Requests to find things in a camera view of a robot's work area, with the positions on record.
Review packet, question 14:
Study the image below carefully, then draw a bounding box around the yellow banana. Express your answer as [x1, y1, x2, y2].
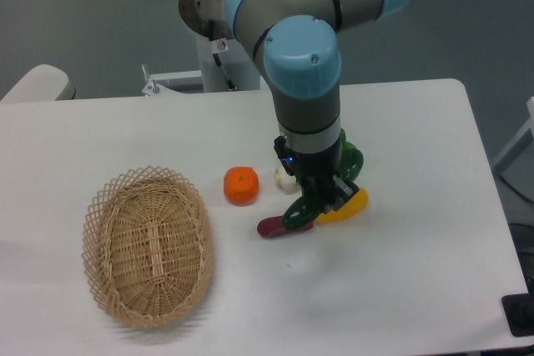
[315, 188, 369, 224]

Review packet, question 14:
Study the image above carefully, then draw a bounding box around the black device at table edge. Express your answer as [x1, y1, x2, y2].
[501, 293, 533, 338]

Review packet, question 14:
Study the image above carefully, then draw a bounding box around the white furniture at right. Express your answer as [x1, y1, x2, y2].
[491, 98, 533, 175]

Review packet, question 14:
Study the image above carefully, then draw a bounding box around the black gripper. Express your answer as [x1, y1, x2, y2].
[274, 127, 360, 217]

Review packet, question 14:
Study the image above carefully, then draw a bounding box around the green bell pepper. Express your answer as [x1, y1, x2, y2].
[334, 128, 364, 187]

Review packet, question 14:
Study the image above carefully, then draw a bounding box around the white garlic bulb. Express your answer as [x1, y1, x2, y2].
[274, 167, 298, 193]

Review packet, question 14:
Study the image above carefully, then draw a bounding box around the green cucumber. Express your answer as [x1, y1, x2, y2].
[281, 196, 324, 231]

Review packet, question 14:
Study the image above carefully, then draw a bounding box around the woven wicker basket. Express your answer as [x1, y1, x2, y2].
[82, 166, 214, 328]

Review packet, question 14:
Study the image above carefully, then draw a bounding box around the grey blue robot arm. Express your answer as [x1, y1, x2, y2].
[224, 0, 410, 217]

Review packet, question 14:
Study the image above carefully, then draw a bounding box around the orange tangerine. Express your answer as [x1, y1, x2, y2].
[224, 166, 259, 206]

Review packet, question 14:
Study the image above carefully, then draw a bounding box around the white chair armrest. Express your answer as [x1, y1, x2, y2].
[1, 64, 76, 104]

